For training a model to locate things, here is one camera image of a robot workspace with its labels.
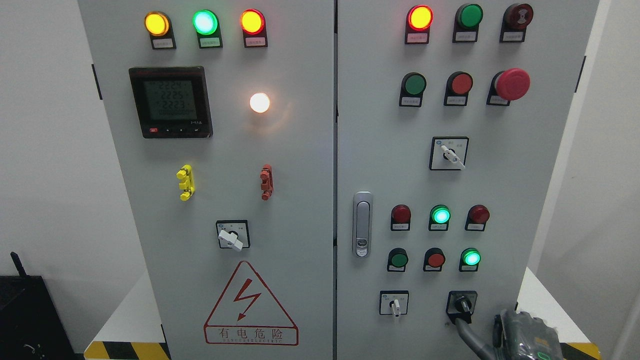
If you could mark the black knob selector switch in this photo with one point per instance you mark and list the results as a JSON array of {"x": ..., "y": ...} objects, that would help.
[{"x": 461, "y": 305}]

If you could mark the red terminal connector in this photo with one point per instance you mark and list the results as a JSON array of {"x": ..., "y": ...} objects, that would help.
[{"x": 267, "y": 182}]

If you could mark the dark red indicator left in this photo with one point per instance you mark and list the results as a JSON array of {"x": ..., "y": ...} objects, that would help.
[{"x": 400, "y": 218}]

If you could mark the dark red indicator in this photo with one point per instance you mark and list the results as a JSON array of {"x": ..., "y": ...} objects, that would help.
[
  {"x": 477, "y": 218},
  {"x": 400, "y": 218}
]

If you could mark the white lit indicator lamp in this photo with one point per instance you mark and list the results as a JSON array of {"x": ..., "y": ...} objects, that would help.
[{"x": 259, "y": 102}]

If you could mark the green push button lower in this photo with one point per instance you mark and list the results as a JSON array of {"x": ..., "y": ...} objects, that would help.
[{"x": 397, "y": 260}]

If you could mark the green push button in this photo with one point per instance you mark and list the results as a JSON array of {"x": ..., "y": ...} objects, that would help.
[
  {"x": 412, "y": 88},
  {"x": 397, "y": 260}
]

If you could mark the left grey cabinet door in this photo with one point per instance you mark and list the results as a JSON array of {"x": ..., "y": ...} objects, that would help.
[{"x": 291, "y": 233}]

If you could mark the grey cabinet door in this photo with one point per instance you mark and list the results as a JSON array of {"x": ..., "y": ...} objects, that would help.
[
  {"x": 291, "y": 233},
  {"x": 385, "y": 149}
]

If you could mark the green lit indicator middle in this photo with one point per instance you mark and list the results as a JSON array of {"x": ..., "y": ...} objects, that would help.
[{"x": 439, "y": 218}]

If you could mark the green push button upper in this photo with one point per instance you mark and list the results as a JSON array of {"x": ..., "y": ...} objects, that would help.
[{"x": 412, "y": 88}]

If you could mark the yellow terminal connector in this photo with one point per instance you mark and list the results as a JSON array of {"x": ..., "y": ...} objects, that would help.
[{"x": 186, "y": 182}]

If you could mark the red push button lower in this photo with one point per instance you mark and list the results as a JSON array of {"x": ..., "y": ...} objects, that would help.
[{"x": 434, "y": 259}]

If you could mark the red push button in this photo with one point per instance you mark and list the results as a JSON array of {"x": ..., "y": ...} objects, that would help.
[
  {"x": 434, "y": 259},
  {"x": 458, "y": 86}
]

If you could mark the right grey cabinet door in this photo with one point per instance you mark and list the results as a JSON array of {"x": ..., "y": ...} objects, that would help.
[{"x": 385, "y": 149}]

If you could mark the red electric hazard warning sticker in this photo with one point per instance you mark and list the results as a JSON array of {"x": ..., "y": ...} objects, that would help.
[{"x": 248, "y": 314}]

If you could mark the dark red indicator right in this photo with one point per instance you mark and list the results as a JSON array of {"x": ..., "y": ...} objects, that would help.
[{"x": 477, "y": 218}]

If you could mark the black digital power meter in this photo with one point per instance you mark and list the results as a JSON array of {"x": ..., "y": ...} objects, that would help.
[{"x": 172, "y": 102}]

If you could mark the green lit button lower right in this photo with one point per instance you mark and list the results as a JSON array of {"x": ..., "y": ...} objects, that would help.
[{"x": 469, "y": 260}]

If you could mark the red push button upper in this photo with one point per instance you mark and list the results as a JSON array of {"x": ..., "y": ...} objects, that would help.
[{"x": 458, "y": 86}]

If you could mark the red indicator light top left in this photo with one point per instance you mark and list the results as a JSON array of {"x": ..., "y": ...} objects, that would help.
[{"x": 253, "y": 26}]

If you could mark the red lit indicator top right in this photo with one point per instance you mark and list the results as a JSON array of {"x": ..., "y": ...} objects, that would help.
[{"x": 418, "y": 22}]

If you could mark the green indicator light top left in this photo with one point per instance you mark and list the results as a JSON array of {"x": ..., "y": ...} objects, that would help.
[{"x": 208, "y": 29}]

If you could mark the red emergency stop mushroom button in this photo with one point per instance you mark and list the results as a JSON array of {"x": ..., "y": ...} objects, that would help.
[{"x": 507, "y": 86}]

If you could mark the green indicator top right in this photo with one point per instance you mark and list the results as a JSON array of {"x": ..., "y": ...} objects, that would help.
[{"x": 466, "y": 23}]

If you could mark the yellow indicator light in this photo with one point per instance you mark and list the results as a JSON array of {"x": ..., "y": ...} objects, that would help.
[{"x": 160, "y": 29}]

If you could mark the white platform with hazard stripes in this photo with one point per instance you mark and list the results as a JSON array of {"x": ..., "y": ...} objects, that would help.
[{"x": 134, "y": 330}]

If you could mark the dark red buzzer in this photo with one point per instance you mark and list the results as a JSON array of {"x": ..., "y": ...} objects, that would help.
[{"x": 515, "y": 21}]

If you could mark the black box with antenna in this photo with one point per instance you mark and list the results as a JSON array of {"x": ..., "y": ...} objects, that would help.
[{"x": 30, "y": 328}]

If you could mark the silver door latch handle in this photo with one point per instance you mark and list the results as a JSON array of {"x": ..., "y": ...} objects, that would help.
[{"x": 361, "y": 224}]

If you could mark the white selector switch left door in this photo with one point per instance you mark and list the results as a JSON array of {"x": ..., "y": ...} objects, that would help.
[{"x": 233, "y": 234}]

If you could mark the white selector switch upper right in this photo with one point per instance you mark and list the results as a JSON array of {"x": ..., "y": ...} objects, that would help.
[{"x": 448, "y": 153}]

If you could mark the white selector switch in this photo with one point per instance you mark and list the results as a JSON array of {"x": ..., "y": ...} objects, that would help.
[
  {"x": 394, "y": 303},
  {"x": 448, "y": 153}
]

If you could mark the white selector switch lower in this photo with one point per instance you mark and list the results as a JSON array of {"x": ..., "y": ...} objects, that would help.
[{"x": 394, "y": 303}]

